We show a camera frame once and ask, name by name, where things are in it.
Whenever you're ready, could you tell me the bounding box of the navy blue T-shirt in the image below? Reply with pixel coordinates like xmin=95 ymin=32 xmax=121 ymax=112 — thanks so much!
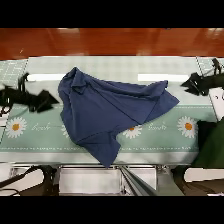
xmin=57 ymin=66 xmax=181 ymax=168

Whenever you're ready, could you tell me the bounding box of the dark green garment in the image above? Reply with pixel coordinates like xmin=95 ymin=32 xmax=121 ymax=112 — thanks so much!
xmin=191 ymin=117 xmax=224 ymax=170

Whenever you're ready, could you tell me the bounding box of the black cable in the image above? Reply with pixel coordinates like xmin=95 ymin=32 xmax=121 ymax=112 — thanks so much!
xmin=0 ymin=165 xmax=46 ymax=190

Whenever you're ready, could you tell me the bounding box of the silver frame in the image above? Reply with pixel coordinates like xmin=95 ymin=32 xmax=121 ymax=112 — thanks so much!
xmin=0 ymin=161 xmax=202 ymax=197

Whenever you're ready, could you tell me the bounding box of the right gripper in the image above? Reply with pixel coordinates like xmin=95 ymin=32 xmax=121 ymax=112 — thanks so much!
xmin=189 ymin=73 xmax=210 ymax=96

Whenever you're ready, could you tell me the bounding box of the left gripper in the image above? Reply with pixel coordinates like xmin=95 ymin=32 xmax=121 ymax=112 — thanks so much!
xmin=27 ymin=88 xmax=60 ymax=114

